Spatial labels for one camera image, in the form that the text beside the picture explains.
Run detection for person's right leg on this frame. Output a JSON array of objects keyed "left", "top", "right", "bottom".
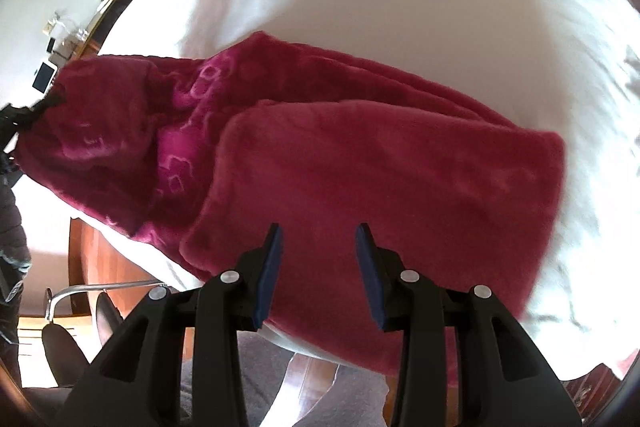
[{"left": 290, "top": 359, "right": 392, "bottom": 427}]

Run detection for black office chair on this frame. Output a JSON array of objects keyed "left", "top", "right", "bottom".
[{"left": 41, "top": 278, "right": 168, "bottom": 389}]

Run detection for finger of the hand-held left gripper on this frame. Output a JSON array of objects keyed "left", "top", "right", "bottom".
[{"left": 15, "top": 96, "right": 60, "bottom": 128}]

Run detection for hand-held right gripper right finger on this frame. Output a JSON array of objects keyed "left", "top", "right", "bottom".
[{"left": 355, "top": 223, "right": 583, "bottom": 427}]

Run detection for bed with white duvet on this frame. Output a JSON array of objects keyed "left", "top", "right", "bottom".
[{"left": 70, "top": 0, "right": 640, "bottom": 383}]

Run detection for pink fleece pants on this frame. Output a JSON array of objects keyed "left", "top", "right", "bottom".
[{"left": 12, "top": 32, "right": 567, "bottom": 379}]

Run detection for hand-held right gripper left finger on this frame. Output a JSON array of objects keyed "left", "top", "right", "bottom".
[{"left": 62, "top": 223, "right": 284, "bottom": 427}]

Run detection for white tablet device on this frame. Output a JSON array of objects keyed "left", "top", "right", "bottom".
[{"left": 31, "top": 61, "right": 59, "bottom": 96}]

